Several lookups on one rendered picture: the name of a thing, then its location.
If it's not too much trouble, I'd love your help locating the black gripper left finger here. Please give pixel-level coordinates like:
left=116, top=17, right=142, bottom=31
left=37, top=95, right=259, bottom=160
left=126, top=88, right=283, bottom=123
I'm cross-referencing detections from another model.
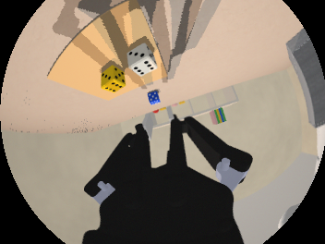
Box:
left=84, top=113, right=153, bottom=210

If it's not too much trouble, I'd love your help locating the white die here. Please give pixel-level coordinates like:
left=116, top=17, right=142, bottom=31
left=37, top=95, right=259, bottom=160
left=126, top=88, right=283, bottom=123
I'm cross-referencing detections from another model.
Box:
left=127, top=43, right=158, bottom=76

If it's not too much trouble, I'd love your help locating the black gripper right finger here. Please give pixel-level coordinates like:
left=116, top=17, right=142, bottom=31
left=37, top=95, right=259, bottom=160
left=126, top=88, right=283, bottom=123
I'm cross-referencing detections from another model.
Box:
left=162, top=107, right=253, bottom=207

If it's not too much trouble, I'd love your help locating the light orange mat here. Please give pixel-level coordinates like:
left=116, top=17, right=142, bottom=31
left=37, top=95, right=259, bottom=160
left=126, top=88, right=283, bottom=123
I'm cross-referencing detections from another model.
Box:
left=47, top=0, right=167, bottom=101

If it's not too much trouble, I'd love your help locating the blue die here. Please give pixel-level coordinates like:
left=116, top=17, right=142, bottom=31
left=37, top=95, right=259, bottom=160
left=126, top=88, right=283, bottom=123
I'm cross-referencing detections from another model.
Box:
left=148, top=91, right=160, bottom=104

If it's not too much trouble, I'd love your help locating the yellow die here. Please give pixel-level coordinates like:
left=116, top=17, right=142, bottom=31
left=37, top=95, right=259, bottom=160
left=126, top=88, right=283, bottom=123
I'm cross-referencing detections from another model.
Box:
left=101, top=66, right=126, bottom=92

